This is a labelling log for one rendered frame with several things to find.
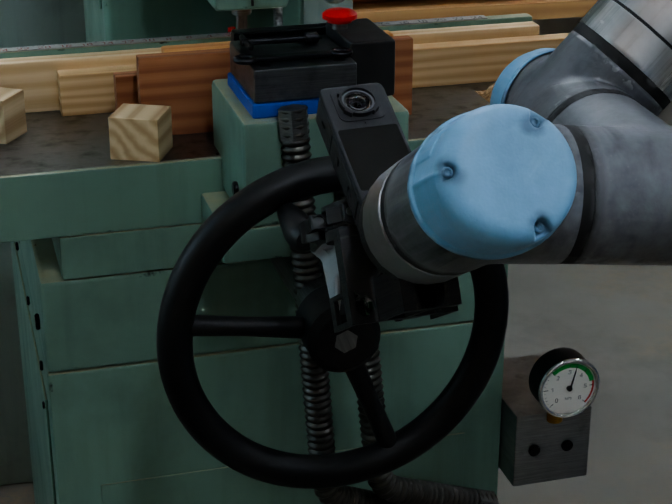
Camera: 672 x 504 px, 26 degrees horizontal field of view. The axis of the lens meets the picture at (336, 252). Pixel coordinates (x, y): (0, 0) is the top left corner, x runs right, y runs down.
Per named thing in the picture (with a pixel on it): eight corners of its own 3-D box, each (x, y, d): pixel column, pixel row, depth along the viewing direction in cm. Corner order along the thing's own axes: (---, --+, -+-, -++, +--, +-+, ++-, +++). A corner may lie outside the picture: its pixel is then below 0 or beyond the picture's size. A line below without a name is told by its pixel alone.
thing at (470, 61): (62, 116, 137) (58, 75, 136) (59, 110, 139) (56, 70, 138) (613, 72, 151) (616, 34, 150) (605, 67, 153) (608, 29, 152)
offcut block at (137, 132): (125, 144, 130) (122, 102, 128) (173, 147, 129) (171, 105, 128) (110, 159, 126) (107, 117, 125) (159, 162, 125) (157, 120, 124)
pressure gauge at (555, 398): (536, 439, 139) (541, 363, 136) (521, 420, 143) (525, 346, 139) (596, 430, 141) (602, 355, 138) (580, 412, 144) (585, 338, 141)
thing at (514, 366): (513, 489, 144) (517, 418, 141) (470, 429, 155) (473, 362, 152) (591, 476, 146) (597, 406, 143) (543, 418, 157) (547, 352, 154)
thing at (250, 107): (252, 119, 117) (251, 52, 115) (225, 82, 127) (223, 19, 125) (407, 106, 120) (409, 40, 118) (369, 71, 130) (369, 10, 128)
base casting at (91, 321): (42, 375, 130) (34, 282, 126) (0, 167, 181) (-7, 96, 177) (511, 317, 141) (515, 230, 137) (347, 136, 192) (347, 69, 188)
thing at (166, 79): (142, 138, 131) (138, 58, 129) (139, 133, 133) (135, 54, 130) (412, 115, 138) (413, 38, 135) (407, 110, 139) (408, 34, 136)
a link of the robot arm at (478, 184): (601, 251, 72) (437, 249, 70) (523, 280, 83) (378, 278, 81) (594, 97, 73) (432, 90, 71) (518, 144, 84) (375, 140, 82)
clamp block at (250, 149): (241, 229, 119) (238, 124, 116) (209, 175, 131) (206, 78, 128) (412, 211, 123) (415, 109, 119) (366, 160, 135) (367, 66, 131)
